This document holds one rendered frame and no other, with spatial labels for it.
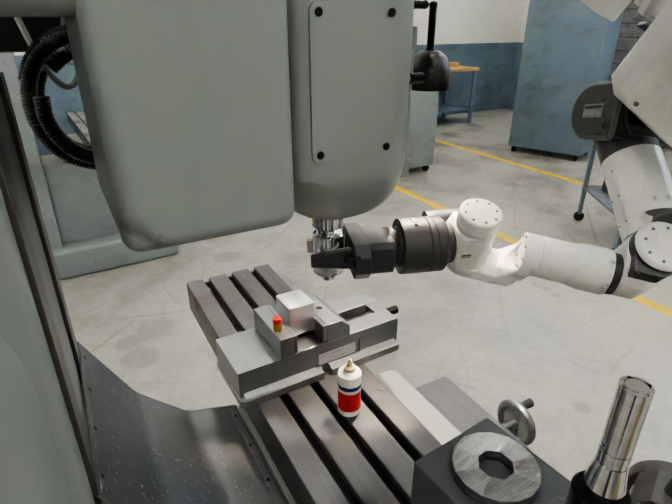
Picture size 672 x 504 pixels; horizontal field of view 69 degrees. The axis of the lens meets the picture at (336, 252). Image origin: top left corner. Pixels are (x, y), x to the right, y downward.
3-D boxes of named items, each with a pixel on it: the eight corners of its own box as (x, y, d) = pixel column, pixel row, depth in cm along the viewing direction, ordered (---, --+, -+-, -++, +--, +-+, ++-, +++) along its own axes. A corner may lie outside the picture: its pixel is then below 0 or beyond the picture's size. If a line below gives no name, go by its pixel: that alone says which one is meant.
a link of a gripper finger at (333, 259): (310, 250, 72) (351, 246, 73) (310, 269, 74) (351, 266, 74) (311, 254, 71) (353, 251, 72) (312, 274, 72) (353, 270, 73)
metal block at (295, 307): (300, 314, 99) (299, 288, 96) (315, 329, 94) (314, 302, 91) (277, 322, 96) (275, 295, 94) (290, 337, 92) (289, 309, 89)
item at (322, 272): (317, 279, 74) (316, 246, 72) (310, 265, 78) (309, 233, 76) (347, 275, 75) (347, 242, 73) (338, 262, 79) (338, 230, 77)
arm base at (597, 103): (637, 166, 92) (635, 108, 94) (704, 144, 80) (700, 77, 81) (569, 156, 89) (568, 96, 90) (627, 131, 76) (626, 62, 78)
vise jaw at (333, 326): (319, 305, 105) (318, 289, 103) (350, 334, 95) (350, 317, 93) (293, 313, 102) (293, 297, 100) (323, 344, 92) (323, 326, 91)
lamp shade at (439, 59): (453, 87, 84) (457, 48, 82) (443, 92, 78) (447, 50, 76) (412, 85, 87) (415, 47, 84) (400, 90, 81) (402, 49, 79)
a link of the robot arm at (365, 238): (341, 208, 80) (412, 203, 81) (342, 261, 84) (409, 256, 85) (356, 239, 68) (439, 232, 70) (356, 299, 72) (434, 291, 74)
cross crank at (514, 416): (507, 418, 134) (514, 384, 129) (542, 448, 124) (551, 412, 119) (462, 440, 127) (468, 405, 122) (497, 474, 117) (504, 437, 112)
